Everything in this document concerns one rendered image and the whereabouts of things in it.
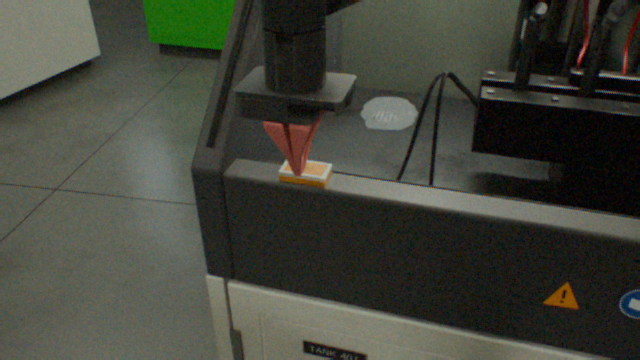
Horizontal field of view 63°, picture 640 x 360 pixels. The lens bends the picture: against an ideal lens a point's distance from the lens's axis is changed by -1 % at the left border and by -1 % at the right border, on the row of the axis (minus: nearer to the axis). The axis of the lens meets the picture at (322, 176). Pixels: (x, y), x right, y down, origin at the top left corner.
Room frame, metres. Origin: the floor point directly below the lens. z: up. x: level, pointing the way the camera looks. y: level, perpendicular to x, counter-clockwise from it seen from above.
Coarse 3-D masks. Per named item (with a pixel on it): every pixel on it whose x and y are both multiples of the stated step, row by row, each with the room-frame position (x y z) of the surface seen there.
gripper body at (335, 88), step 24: (264, 48) 0.44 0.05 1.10; (288, 48) 0.43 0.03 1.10; (312, 48) 0.43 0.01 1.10; (264, 72) 0.48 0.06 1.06; (288, 72) 0.43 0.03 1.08; (312, 72) 0.43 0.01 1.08; (240, 96) 0.44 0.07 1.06; (264, 96) 0.43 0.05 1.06; (288, 96) 0.42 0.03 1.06; (312, 96) 0.42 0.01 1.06; (336, 96) 0.42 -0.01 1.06
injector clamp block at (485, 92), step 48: (480, 96) 0.61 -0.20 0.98; (528, 96) 0.61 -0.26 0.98; (576, 96) 0.63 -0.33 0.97; (624, 96) 0.61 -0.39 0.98; (480, 144) 0.60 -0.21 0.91; (528, 144) 0.58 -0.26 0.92; (576, 144) 0.57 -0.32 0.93; (624, 144) 0.55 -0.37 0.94; (576, 192) 0.56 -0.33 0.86; (624, 192) 0.55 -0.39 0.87
